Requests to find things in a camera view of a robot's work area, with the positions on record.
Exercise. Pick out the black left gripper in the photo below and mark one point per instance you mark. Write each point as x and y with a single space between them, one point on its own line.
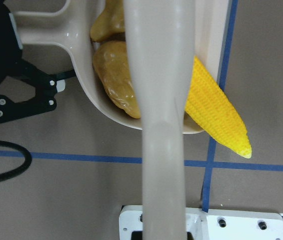
37 91

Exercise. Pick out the beige plastic dustpan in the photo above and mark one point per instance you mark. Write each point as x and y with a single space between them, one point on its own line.
69 28

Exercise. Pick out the brown toy potato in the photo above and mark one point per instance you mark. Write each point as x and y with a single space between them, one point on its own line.
110 62

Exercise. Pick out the tan toy ginger root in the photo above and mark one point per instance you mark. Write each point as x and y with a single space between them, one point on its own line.
110 22

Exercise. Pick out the beige hand brush black bristles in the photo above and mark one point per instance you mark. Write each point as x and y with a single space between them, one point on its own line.
160 38

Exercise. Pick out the yellow toy corn cob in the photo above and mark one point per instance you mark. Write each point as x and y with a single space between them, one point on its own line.
211 109

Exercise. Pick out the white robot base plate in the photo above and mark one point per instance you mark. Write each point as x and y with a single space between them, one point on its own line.
216 224

